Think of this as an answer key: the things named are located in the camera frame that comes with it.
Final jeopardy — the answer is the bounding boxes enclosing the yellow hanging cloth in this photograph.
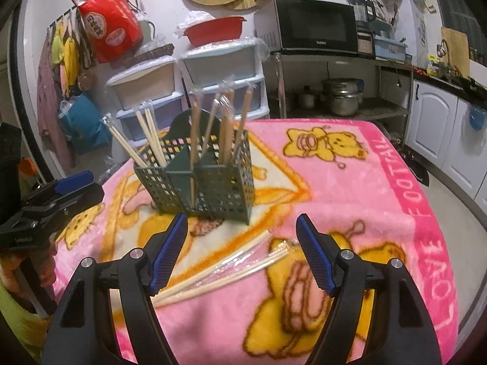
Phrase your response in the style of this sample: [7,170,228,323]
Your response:
[51,23,82,88]

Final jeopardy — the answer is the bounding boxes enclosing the metal kitchen rack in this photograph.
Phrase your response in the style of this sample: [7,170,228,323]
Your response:
[266,51,415,145]

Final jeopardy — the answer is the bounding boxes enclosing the small steel pot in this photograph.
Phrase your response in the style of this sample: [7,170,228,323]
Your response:
[297,85,320,110]

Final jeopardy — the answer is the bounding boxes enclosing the large steel pot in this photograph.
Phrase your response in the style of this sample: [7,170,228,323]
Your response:
[321,78,365,116]

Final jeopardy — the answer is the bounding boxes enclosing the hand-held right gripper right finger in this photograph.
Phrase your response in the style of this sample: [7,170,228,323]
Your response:
[296,214,444,365]

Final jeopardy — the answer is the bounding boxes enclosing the light wooden chopsticks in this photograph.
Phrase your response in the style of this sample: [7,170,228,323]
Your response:
[152,230,271,297]
[152,247,301,308]
[142,100,168,166]
[135,108,162,166]
[101,113,150,168]

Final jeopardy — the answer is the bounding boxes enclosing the blender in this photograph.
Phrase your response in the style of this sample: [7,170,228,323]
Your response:
[345,0,377,33]

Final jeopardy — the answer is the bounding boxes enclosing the steel faucet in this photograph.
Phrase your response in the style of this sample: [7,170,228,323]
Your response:
[437,39,451,65]

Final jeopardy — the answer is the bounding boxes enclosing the black microwave oven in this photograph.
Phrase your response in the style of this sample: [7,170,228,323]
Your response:
[254,0,359,54]

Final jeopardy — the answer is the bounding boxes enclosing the blue bag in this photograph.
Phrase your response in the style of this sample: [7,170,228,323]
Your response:
[59,93,113,156]

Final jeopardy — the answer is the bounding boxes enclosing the green perforated utensil basket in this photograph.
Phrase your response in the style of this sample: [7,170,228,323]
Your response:
[133,108,255,226]

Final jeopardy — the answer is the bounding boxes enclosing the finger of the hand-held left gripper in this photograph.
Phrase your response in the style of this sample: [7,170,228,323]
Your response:
[19,185,105,223]
[23,171,95,202]

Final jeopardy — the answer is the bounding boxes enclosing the black kitchen counter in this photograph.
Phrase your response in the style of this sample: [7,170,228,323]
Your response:
[413,66,487,101]

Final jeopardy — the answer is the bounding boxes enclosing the blue hanging pouch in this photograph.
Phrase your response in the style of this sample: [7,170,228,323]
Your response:
[469,104,487,130]

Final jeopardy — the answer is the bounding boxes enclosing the brown wicker basket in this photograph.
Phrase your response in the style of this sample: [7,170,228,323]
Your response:
[122,43,176,70]

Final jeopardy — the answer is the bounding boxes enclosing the brown wooden utensil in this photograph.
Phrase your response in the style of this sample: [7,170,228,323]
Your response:
[190,93,202,208]
[201,91,225,153]
[232,84,255,156]
[219,85,234,164]

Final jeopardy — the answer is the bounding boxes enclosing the dark window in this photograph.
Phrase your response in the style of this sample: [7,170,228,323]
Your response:
[430,0,487,57]

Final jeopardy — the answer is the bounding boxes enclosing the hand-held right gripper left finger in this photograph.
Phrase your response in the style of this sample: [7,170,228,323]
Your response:
[45,213,189,365]

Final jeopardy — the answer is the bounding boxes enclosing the blue kitchen appliance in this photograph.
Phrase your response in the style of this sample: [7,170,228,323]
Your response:
[373,32,413,61]

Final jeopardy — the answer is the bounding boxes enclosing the person's left hand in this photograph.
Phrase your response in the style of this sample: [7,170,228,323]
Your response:
[0,249,58,297]

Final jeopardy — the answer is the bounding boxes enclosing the small brown wicker box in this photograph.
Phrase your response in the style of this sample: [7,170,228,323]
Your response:
[358,32,375,54]

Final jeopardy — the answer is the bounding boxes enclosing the white kitchen cabinets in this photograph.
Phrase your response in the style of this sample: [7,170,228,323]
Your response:
[403,78,487,202]

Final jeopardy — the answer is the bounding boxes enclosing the pink printed blanket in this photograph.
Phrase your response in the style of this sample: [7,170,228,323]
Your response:
[53,119,460,365]

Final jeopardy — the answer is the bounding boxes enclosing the red plastic basin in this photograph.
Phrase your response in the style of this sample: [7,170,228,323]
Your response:
[183,16,247,47]

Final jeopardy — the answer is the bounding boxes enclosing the red hanging bag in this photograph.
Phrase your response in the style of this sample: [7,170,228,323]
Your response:
[69,0,144,64]

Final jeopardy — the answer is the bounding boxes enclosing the pink hanging cloth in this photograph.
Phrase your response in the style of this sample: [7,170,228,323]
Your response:
[36,34,77,170]

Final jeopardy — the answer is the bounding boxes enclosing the light blue plastic drawer unit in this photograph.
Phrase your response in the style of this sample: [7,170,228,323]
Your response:
[179,40,272,120]

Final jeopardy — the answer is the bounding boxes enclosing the white plastic drawer unit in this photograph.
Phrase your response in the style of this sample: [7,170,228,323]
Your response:
[106,55,189,141]

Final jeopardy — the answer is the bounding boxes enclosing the wooden cutting board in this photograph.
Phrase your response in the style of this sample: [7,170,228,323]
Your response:
[440,26,470,78]

